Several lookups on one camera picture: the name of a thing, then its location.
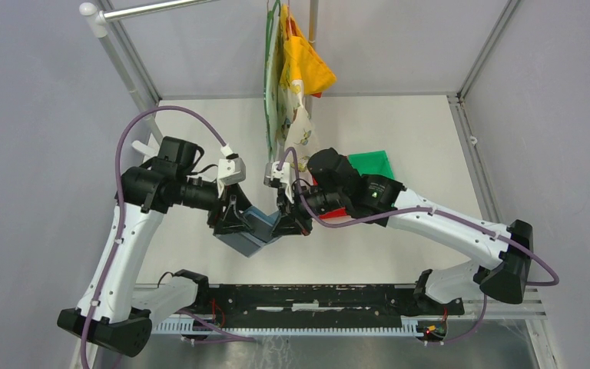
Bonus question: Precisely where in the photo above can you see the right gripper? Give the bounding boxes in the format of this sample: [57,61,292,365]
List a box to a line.
[270,181,346,236]

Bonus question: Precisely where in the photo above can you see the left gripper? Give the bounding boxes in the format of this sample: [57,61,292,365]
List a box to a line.
[177,175,256,235]

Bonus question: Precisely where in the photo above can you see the blue card holder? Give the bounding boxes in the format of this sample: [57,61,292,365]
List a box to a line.
[214,207,279,258]

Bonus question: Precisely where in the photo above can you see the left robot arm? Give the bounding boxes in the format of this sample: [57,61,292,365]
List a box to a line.
[57,137,249,357]

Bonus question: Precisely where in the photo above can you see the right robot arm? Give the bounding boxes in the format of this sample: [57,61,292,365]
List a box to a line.
[264,148,533,314]

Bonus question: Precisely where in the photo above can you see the red bin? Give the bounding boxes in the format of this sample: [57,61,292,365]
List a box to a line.
[312,178,347,220]

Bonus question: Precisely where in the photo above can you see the hanging patterned cloth bag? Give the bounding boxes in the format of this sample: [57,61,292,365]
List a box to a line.
[263,1,320,174]

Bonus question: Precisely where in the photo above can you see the green bin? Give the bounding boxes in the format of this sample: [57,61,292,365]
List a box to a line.
[348,151,395,180]

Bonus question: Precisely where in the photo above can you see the yellow cloth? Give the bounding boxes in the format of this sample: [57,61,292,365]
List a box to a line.
[279,5,337,98]

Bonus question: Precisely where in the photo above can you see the vertical rack pole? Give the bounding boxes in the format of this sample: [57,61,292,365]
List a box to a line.
[305,0,320,123]

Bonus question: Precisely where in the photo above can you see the white clothes rack pole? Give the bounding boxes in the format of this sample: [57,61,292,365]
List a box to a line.
[78,0,220,159]

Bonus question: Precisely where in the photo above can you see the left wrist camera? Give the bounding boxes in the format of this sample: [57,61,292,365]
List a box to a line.
[216,145,247,198]

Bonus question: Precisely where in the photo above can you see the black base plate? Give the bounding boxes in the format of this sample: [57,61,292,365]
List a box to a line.
[186,284,465,329]

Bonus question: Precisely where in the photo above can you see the white cable duct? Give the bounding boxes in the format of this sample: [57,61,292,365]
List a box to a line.
[152,317,449,337]

